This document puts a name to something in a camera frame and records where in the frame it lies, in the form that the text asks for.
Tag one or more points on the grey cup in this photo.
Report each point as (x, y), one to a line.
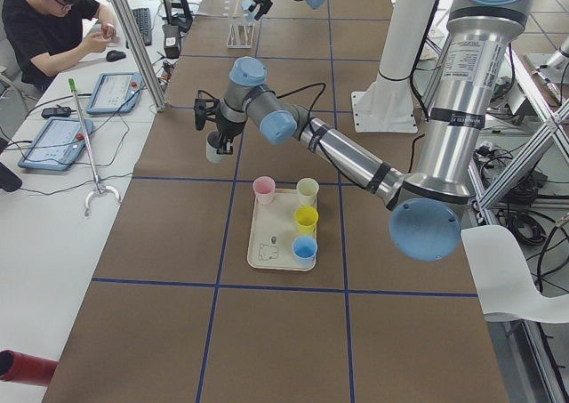
(210, 152)

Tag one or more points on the light blue cup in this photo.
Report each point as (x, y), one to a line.
(247, 8)

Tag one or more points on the pink cup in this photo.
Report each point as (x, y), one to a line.
(264, 190)

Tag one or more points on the white cream cup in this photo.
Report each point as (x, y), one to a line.
(307, 190)

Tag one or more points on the yellow cup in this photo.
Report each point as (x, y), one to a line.
(306, 219)

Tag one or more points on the cream plastic tray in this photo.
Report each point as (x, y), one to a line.
(273, 231)

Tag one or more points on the black box with label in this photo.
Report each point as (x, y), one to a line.
(172, 42)

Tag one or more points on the black keyboard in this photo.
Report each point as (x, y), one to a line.
(143, 20)

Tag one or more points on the blue teach pendant far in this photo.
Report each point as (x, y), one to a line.
(115, 92)

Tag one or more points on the blue teach pendant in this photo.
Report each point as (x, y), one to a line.
(115, 92)
(56, 147)

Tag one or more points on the black computer mouse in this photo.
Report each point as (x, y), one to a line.
(115, 55)

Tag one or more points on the blue teach pendant near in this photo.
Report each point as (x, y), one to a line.
(56, 147)

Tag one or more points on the silver reacher grabber tool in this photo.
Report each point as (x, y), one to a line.
(100, 188)

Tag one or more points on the black handheld device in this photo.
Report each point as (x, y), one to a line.
(56, 112)

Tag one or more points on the seated person black shirt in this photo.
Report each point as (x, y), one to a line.
(51, 36)

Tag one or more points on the red cylinder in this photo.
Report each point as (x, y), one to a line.
(22, 368)

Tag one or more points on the white chair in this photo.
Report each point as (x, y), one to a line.
(503, 280)

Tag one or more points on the white wire cup rack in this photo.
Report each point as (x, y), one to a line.
(240, 32)

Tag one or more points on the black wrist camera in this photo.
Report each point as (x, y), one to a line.
(205, 110)

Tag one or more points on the aluminium frame post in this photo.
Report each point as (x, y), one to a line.
(138, 50)

